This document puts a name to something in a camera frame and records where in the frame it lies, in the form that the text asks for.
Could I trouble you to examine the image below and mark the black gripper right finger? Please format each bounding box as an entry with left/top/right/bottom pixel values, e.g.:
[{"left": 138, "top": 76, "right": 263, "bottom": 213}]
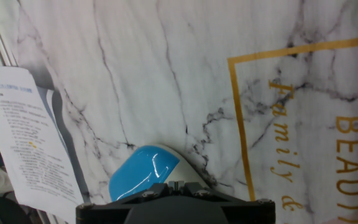
[{"left": 176, "top": 182, "right": 276, "bottom": 224}]

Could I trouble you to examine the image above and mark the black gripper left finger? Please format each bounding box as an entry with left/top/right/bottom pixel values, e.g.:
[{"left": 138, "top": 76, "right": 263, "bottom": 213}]
[{"left": 75, "top": 182, "right": 177, "bottom": 224}]

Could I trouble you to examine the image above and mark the blue white desk lamp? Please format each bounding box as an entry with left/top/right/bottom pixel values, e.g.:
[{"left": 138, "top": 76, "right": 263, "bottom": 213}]
[{"left": 108, "top": 143, "right": 211, "bottom": 202}]

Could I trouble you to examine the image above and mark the black rounded object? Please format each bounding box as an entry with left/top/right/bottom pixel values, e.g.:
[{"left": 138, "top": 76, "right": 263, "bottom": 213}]
[{"left": 0, "top": 195, "right": 34, "bottom": 224}]

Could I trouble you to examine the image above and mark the printed paper sheet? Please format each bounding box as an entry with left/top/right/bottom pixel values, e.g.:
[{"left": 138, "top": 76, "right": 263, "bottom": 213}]
[
  {"left": 36, "top": 86, "right": 71, "bottom": 162},
  {"left": 0, "top": 65, "right": 85, "bottom": 224}
]

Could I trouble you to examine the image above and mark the marble pink black tablecloth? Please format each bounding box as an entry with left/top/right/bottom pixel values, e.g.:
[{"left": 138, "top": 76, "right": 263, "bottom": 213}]
[{"left": 0, "top": 0, "right": 358, "bottom": 224}]

